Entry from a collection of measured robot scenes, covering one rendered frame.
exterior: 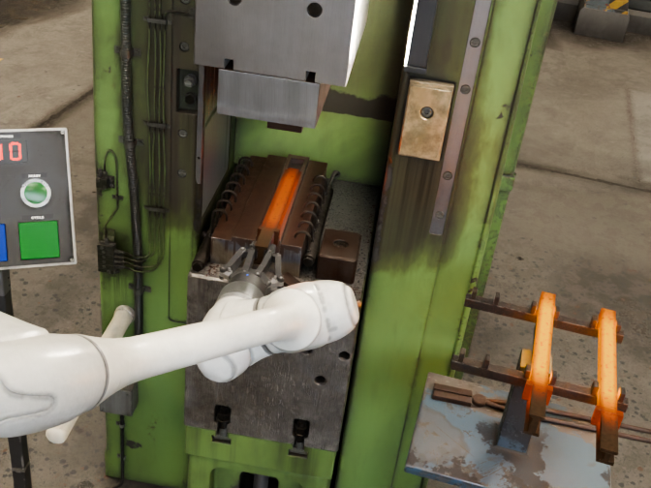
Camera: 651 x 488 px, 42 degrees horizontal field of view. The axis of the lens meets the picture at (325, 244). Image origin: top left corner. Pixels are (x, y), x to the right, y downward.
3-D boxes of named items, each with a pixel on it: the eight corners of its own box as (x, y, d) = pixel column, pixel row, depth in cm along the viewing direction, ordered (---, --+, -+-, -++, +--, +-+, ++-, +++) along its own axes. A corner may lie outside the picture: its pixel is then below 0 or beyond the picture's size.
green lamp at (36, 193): (44, 207, 171) (43, 189, 169) (21, 203, 171) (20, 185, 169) (50, 200, 174) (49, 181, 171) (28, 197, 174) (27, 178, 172)
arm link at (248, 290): (259, 339, 158) (265, 320, 163) (263, 299, 153) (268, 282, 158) (211, 331, 158) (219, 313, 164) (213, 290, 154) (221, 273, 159)
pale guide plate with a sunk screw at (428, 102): (439, 162, 182) (453, 86, 173) (397, 155, 182) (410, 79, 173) (439, 157, 183) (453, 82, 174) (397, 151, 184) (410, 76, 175)
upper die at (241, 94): (315, 129, 168) (320, 83, 163) (216, 113, 170) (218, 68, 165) (340, 59, 204) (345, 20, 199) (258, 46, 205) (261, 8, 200)
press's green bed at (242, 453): (316, 575, 230) (336, 451, 205) (181, 550, 232) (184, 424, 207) (340, 432, 277) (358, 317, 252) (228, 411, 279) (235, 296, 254)
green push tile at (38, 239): (60, 257, 173) (57, 220, 172) (21, 259, 170) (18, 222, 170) (60, 256, 174) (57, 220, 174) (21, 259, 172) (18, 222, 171)
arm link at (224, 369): (223, 345, 160) (287, 329, 156) (201, 399, 146) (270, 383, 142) (199, 299, 155) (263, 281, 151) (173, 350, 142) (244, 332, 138)
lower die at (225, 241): (298, 276, 187) (302, 244, 183) (209, 261, 188) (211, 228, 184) (325, 189, 223) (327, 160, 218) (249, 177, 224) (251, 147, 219)
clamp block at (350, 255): (353, 286, 186) (356, 260, 183) (315, 279, 187) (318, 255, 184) (358, 257, 197) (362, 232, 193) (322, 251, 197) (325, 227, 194)
